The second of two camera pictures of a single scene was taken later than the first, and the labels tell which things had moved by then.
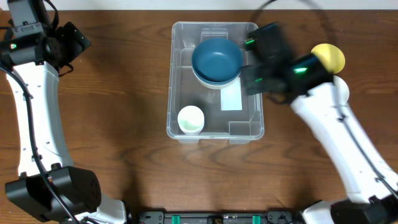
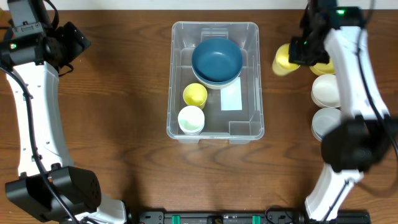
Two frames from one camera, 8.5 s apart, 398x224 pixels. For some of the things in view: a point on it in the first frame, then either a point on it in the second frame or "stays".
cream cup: x=191 y=120 stays
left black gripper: x=68 y=34 stays
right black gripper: x=258 y=73 -> x=296 y=55
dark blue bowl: x=217 y=60 stays
